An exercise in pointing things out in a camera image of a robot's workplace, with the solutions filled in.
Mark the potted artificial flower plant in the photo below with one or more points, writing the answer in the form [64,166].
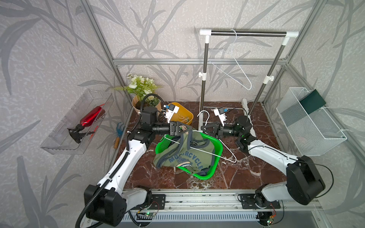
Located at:
[139,86]

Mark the metal clothes rack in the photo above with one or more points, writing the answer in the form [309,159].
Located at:
[208,33]

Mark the green tank top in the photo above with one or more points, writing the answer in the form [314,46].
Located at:
[182,156]

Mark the white wire mesh basket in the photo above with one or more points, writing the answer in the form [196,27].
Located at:
[313,134]

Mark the red spray bottle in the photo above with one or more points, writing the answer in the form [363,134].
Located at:
[95,114]

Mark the clear plastic wall shelf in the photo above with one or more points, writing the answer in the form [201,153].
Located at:
[59,140]

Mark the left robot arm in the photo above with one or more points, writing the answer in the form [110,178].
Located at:
[106,203]

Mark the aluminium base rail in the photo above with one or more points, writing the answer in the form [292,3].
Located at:
[204,201]

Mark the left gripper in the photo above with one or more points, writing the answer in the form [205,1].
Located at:
[173,126]

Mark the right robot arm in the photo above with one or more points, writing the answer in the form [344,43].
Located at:
[304,182]

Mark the dark green cloth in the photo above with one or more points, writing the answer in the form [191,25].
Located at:
[312,102]

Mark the green plastic basket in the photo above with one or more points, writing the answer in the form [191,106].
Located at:
[216,151]

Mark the beige clothespin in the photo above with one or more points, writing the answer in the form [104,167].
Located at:
[184,119]

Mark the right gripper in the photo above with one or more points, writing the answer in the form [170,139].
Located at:
[217,131]

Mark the yellow plastic tray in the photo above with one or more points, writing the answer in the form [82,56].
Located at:
[182,111]

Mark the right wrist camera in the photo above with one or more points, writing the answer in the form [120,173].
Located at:
[221,114]

